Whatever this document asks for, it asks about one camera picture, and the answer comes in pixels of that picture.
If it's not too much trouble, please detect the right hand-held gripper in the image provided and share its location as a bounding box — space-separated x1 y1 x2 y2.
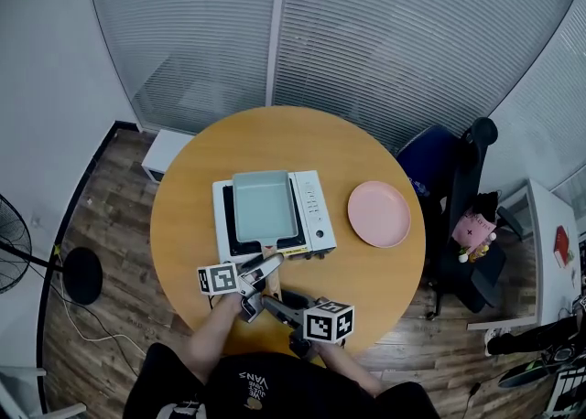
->
261 289 356 360

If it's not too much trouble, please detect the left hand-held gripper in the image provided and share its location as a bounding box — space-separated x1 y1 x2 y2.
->
196 252 286 324

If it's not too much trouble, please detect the light teal pan wooden handle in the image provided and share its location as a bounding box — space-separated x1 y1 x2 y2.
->
232 169 301 297

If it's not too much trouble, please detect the white portable stove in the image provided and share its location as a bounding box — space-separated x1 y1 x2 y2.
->
212 169 338 265

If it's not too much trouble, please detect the person's right forearm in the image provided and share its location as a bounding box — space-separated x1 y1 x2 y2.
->
314 340 386 399

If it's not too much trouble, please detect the person's left forearm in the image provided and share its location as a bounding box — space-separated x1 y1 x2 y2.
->
184 292 249 385

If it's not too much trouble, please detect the person's black printed shirt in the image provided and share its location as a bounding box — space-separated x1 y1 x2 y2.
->
122 341 441 419

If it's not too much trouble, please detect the pink round plate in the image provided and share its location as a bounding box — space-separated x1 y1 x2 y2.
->
347 180 413 250

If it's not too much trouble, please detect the white box cabinet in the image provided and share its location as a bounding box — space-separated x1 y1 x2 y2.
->
140 129 196 183

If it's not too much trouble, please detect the black standing fan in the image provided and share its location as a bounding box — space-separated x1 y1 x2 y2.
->
0 192 104 306

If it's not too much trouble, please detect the small colourful toy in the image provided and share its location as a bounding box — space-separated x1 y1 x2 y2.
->
458 232 498 264

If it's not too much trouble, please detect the blue black office chair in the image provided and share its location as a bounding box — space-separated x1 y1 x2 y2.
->
395 116 508 320

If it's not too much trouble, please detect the black cloth bundle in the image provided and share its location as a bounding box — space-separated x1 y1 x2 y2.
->
471 189 501 226

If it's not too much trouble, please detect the black bicycle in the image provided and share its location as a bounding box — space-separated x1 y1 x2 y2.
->
485 309 586 414

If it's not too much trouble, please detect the white desk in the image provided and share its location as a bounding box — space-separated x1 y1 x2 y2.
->
466 177 586 332

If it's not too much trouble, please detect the white floor cable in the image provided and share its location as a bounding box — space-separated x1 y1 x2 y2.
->
44 242 140 378

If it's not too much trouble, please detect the white partition post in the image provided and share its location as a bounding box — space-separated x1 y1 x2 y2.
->
265 0 293 108

